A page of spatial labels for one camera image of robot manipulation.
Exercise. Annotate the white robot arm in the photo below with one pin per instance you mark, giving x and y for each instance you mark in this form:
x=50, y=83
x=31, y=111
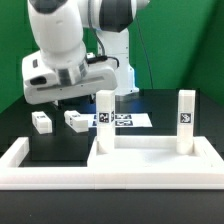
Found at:
x=83, y=48

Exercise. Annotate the white desk tabletop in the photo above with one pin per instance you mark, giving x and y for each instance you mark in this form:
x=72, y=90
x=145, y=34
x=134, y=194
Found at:
x=156, y=153

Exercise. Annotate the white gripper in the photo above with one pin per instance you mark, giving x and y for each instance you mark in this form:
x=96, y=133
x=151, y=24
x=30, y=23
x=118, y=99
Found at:
x=42, y=84

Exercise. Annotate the AprilTag marker sheet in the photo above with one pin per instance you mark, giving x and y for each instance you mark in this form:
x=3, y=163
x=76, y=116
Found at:
x=132, y=120

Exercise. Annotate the white U-shaped fence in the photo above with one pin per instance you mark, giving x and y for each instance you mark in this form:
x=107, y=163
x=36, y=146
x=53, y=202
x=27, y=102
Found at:
x=14, y=177

